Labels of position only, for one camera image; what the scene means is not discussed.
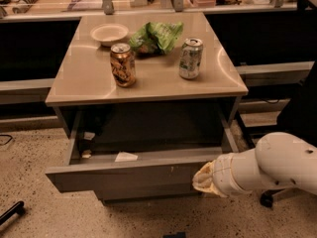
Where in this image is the grey top drawer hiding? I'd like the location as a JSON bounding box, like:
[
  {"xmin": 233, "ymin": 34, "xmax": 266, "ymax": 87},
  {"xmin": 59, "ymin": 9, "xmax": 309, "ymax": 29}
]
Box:
[{"xmin": 46, "ymin": 99, "xmax": 237, "ymax": 199}]

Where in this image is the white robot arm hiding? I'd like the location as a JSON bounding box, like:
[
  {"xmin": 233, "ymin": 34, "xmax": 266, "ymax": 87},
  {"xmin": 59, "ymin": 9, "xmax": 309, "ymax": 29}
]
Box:
[{"xmin": 192, "ymin": 132, "xmax": 317, "ymax": 197}]

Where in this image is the white paper scrap on drawer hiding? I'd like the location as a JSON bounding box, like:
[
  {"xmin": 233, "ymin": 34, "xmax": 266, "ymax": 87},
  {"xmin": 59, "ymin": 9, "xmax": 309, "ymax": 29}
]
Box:
[{"xmin": 115, "ymin": 152, "xmax": 138, "ymax": 162}]

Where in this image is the grey drawer cabinet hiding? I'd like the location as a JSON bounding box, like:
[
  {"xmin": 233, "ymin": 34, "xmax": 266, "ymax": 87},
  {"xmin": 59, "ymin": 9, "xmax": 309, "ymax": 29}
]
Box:
[{"xmin": 46, "ymin": 13, "xmax": 248, "ymax": 202}]

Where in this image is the small white scrap in drawer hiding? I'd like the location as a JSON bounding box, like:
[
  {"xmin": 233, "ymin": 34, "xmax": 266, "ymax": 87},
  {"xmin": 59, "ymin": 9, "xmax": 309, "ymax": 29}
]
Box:
[{"xmin": 81, "ymin": 150, "xmax": 92, "ymax": 159}]

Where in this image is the black office chair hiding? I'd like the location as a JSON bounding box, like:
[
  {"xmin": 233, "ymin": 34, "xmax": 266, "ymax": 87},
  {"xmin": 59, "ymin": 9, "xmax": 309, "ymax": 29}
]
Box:
[{"xmin": 259, "ymin": 0, "xmax": 317, "ymax": 209}]

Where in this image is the white green soda can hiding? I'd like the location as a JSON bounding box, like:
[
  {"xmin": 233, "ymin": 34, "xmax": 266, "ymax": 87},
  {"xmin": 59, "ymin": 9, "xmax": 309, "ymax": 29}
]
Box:
[{"xmin": 179, "ymin": 38, "xmax": 203, "ymax": 79}]

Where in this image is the brown soda can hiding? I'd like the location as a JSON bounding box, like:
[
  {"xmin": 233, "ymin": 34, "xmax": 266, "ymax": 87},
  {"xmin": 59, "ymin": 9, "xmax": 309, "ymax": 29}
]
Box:
[{"xmin": 110, "ymin": 43, "xmax": 136, "ymax": 87}]

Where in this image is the green chip bag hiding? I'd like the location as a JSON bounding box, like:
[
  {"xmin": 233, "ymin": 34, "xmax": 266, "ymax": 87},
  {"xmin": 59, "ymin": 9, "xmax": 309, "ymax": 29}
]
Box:
[{"xmin": 129, "ymin": 22, "xmax": 183, "ymax": 55}]

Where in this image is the white bowl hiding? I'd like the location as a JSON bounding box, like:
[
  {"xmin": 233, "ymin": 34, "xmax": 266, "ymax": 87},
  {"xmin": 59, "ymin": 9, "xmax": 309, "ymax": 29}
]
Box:
[{"xmin": 90, "ymin": 24, "xmax": 129, "ymax": 47}]

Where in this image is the black chair leg left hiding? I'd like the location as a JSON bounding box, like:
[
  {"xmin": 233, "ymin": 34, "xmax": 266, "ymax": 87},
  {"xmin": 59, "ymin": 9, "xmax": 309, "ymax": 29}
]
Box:
[{"xmin": 0, "ymin": 201, "xmax": 26, "ymax": 225}]

